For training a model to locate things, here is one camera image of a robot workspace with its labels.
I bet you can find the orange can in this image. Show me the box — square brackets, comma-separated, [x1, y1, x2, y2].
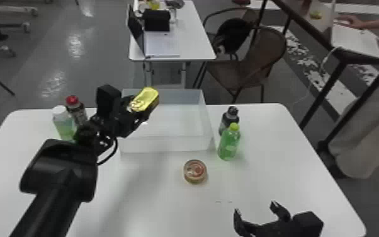
[183, 158, 208, 185]

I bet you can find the white capped pale green bottle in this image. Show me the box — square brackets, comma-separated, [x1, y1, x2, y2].
[51, 105, 77, 142]

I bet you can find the brown chair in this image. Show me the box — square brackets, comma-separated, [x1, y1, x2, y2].
[192, 26, 288, 103]

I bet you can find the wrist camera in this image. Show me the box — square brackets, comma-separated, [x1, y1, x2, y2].
[291, 211, 324, 237]
[96, 84, 122, 117]

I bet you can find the black chair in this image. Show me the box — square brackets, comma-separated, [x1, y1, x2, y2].
[202, 6, 264, 61]

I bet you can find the black cable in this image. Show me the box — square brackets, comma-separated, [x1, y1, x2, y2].
[96, 138, 120, 166]

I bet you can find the red capped brown bottle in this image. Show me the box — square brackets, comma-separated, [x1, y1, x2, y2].
[65, 95, 89, 127]

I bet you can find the black bottle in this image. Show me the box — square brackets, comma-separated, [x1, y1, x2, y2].
[218, 105, 240, 136]

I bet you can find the black bag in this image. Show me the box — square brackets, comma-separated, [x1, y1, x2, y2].
[142, 8, 172, 33]

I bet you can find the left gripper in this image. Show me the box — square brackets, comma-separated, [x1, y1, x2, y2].
[91, 95, 160, 139]

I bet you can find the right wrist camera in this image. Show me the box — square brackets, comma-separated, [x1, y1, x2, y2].
[291, 211, 324, 237]

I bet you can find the black side table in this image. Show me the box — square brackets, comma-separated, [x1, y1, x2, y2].
[271, 0, 379, 154]

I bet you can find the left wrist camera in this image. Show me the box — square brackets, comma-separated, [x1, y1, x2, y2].
[96, 84, 122, 117]

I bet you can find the white side table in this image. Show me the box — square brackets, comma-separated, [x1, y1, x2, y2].
[128, 0, 217, 89]

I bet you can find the clear box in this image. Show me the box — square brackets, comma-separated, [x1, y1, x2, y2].
[118, 88, 216, 154]

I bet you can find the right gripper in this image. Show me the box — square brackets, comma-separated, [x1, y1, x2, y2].
[233, 200, 297, 237]

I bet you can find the yellow can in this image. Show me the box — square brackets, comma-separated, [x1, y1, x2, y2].
[127, 86, 160, 113]

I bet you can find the person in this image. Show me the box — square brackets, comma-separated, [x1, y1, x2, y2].
[327, 13, 379, 180]

